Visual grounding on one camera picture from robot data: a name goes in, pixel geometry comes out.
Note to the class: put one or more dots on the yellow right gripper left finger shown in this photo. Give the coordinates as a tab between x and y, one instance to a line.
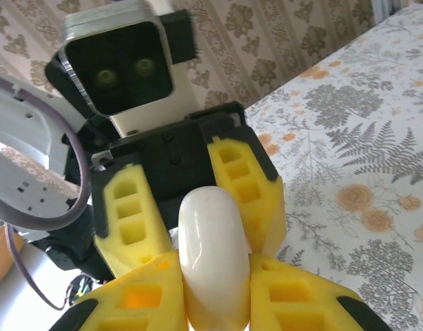
142	310

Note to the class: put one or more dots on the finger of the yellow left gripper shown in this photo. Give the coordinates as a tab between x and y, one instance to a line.
263	213
129	241

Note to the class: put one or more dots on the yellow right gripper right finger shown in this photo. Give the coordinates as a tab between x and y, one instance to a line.
301	303

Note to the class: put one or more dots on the white round earbud case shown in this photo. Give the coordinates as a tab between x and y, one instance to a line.
211	248

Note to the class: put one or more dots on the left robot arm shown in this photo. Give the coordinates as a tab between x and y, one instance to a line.
18	165

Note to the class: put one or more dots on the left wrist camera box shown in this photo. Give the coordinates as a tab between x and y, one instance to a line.
118	69

